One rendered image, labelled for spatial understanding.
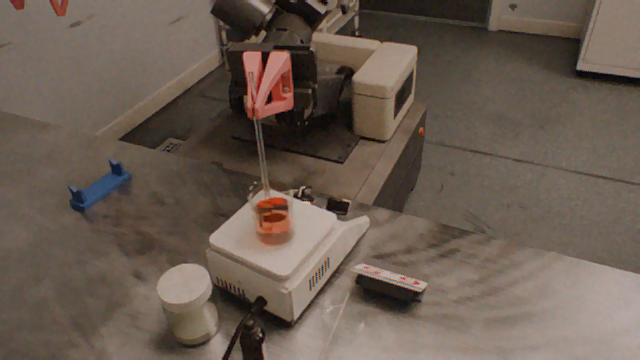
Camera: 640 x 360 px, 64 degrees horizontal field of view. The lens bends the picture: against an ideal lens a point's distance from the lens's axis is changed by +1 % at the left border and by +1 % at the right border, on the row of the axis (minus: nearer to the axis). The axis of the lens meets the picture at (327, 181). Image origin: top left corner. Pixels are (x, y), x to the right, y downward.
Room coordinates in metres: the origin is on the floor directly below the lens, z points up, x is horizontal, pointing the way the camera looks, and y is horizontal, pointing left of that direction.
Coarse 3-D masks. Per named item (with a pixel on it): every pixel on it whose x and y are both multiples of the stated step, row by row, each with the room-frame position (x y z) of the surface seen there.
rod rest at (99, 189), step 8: (112, 160) 0.70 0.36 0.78; (112, 168) 0.70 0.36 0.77; (120, 168) 0.69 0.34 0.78; (104, 176) 0.69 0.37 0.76; (112, 176) 0.69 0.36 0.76; (120, 176) 0.69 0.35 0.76; (128, 176) 0.69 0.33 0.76; (96, 184) 0.67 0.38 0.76; (104, 184) 0.67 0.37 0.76; (112, 184) 0.67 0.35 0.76; (120, 184) 0.68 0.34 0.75; (72, 192) 0.63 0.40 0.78; (80, 192) 0.62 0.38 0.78; (88, 192) 0.65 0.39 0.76; (96, 192) 0.65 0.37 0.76; (104, 192) 0.65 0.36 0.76; (72, 200) 0.63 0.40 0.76; (80, 200) 0.63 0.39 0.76; (88, 200) 0.63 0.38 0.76; (96, 200) 0.64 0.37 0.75; (80, 208) 0.62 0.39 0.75; (88, 208) 0.62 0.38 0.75
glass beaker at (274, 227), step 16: (256, 192) 0.46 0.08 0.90; (272, 192) 0.47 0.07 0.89; (288, 192) 0.47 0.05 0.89; (256, 208) 0.43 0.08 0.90; (272, 208) 0.42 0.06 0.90; (288, 208) 0.43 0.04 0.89; (256, 224) 0.43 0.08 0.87; (272, 224) 0.42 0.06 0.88; (288, 224) 0.43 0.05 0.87; (256, 240) 0.44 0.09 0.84; (272, 240) 0.42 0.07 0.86; (288, 240) 0.43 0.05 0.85
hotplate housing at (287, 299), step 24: (336, 240) 0.46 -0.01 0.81; (216, 264) 0.44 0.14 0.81; (240, 264) 0.42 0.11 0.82; (312, 264) 0.42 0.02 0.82; (336, 264) 0.46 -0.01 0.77; (240, 288) 0.42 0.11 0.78; (264, 288) 0.40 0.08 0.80; (288, 288) 0.38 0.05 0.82; (312, 288) 0.41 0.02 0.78; (288, 312) 0.38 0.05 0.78
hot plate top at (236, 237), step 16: (304, 208) 0.50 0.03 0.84; (320, 208) 0.50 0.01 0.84; (224, 224) 0.47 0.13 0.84; (240, 224) 0.47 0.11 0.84; (304, 224) 0.47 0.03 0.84; (320, 224) 0.47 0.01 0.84; (224, 240) 0.45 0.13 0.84; (240, 240) 0.44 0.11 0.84; (304, 240) 0.44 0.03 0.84; (320, 240) 0.44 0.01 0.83; (240, 256) 0.42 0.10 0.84; (256, 256) 0.42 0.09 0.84; (272, 256) 0.42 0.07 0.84; (288, 256) 0.41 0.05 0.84; (304, 256) 0.41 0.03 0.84; (272, 272) 0.39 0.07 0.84; (288, 272) 0.39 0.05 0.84
